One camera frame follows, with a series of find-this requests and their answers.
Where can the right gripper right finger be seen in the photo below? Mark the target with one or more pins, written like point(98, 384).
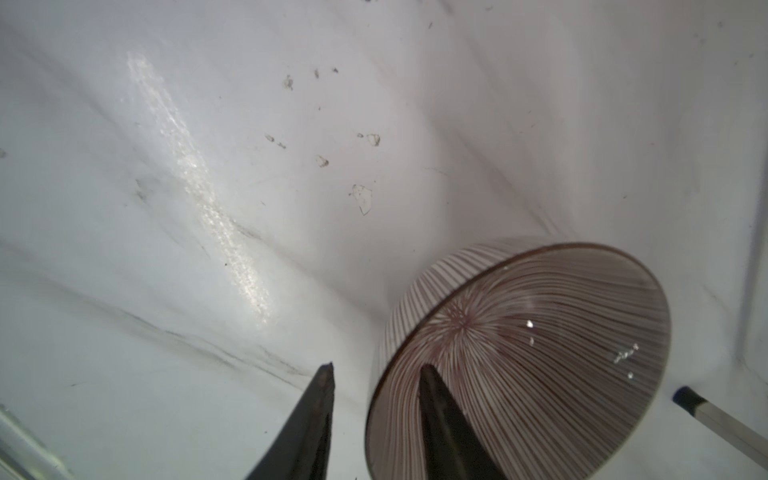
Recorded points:
point(452, 449)

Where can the pink glass bowl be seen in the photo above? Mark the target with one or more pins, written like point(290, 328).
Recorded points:
point(553, 351)

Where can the steel two-tier dish rack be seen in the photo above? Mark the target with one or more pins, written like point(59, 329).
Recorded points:
point(736, 433)

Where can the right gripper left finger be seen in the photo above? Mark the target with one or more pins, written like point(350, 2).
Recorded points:
point(301, 450)

